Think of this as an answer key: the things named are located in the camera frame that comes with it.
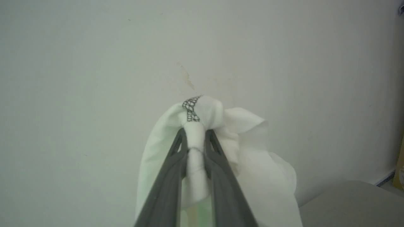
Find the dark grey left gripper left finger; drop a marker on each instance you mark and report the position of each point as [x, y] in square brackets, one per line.
[164, 195]

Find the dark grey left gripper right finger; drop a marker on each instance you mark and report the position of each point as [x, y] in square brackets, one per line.
[225, 195]

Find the white long-sleeve shirt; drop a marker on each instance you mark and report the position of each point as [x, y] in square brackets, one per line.
[255, 179]

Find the grey fabric sofa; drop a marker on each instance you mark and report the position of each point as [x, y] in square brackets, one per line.
[350, 205]

